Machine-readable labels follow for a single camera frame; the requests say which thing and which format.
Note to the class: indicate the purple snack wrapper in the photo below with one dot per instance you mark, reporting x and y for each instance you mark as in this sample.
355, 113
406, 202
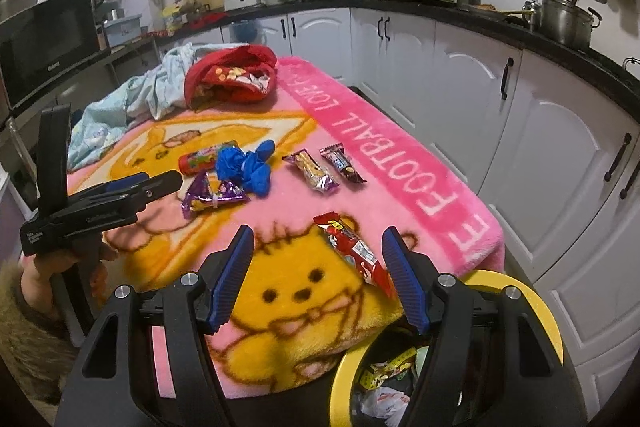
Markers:
212, 197

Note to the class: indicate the person's left hand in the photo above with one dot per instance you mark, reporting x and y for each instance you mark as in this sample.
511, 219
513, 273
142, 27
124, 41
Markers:
42, 277

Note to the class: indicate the red snack packet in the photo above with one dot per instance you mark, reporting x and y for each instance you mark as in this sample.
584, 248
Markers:
352, 249

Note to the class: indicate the gold snack packet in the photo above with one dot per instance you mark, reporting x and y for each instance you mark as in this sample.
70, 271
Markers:
312, 172

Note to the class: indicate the black kitchen countertop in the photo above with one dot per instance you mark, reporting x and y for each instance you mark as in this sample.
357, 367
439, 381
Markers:
610, 64

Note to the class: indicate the red embroidered garment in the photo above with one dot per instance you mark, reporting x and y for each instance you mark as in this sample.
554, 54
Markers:
230, 77

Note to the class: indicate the light blue printed cloth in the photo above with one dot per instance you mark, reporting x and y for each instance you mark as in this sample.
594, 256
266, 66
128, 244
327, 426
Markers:
130, 107

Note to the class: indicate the yellow-rimmed black bin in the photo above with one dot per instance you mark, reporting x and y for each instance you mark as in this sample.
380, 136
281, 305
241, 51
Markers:
480, 278

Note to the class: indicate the pink printed blanket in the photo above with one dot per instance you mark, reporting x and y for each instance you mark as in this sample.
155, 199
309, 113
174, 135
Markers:
400, 157

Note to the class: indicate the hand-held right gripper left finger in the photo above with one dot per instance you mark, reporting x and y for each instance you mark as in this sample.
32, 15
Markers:
230, 279

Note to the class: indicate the red dishcloth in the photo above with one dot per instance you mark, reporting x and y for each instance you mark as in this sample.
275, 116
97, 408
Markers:
205, 19

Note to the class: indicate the red candy tube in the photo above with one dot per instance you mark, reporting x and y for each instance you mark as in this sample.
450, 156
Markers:
205, 158

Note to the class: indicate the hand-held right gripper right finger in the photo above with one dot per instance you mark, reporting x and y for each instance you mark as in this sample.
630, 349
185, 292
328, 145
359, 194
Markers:
405, 279

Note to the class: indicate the small steel kettle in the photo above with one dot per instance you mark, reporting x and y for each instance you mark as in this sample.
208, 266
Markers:
531, 14

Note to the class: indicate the person's left forearm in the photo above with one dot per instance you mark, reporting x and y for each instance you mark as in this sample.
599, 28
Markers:
25, 347

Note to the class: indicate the black microwave oven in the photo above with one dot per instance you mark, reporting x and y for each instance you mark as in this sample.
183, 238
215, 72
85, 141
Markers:
50, 52

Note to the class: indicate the dark brown snack packet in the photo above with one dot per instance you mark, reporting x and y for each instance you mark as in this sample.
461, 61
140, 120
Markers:
342, 163

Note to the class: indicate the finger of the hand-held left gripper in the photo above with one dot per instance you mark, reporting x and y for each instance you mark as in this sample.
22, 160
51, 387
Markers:
127, 183
52, 157

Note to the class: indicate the blue plastic bag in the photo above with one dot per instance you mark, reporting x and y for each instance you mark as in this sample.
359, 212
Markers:
245, 167

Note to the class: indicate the white plastic bag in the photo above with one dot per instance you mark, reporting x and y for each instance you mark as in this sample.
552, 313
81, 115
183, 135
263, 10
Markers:
380, 407

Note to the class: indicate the light blue plastic container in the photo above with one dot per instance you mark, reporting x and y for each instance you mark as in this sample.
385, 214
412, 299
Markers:
122, 31

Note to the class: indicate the steel stockpot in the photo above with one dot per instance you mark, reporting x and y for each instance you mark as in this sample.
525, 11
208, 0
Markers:
565, 22

